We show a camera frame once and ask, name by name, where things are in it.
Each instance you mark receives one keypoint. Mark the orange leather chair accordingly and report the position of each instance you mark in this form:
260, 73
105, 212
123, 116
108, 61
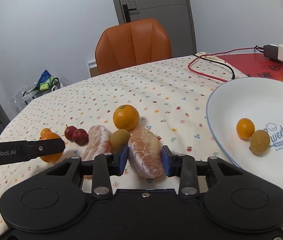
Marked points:
132, 44

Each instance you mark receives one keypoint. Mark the dotted white tablecloth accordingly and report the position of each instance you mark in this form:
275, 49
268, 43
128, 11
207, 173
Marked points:
171, 102

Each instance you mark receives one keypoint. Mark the small orange in plate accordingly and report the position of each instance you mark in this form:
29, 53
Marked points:
245, 128

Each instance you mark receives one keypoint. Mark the brown kiwi in plate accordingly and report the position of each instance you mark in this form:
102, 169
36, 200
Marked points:
259, 142

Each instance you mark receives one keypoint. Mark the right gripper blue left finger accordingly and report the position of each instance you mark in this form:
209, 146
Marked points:
107, 165

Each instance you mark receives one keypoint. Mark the red strawberry fruit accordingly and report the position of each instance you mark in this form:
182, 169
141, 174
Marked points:
80, 137

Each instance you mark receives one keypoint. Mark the brown kiwi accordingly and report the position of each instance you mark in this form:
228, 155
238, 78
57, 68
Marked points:
119, 137
259, 142

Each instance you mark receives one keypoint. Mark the red orange table mat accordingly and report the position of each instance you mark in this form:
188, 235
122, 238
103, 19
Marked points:
255, 65

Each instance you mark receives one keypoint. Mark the white plate blue rim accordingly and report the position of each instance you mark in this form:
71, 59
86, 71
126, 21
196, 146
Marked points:
261, 101

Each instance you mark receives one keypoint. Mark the white plastic bag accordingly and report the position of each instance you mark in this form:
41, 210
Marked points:
22, 98

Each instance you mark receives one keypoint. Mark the peeled pomelo segment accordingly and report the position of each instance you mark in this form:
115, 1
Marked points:
98, 142
145, 154

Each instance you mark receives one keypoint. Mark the grey door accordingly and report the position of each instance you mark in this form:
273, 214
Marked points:
174, 15

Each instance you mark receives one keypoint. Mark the cardboard box by wall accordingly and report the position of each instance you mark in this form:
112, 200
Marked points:
93, 70

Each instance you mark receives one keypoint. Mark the black door handle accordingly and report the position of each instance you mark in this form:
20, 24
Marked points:
126, 11

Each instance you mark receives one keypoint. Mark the peeled pomelo segment front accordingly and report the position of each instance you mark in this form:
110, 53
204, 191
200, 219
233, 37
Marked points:
145, 154

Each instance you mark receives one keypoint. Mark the black power adapter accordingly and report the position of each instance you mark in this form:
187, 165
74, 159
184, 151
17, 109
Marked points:
271, 52

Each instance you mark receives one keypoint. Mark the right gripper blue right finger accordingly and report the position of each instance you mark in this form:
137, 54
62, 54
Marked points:
182, 166

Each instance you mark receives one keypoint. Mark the peeled pomelo segment back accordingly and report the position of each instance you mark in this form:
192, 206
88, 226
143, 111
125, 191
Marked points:
98, 142

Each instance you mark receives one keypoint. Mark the tiny orange kumquat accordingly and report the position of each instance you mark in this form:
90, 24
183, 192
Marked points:
45, 130

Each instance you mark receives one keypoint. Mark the blue green bag pile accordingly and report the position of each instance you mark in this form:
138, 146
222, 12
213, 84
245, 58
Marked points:
47, 81

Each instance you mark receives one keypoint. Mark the medium orange mandarin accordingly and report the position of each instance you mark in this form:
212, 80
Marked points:
53, 157

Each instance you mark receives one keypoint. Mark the large orange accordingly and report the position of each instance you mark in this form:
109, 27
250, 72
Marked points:
126, 117

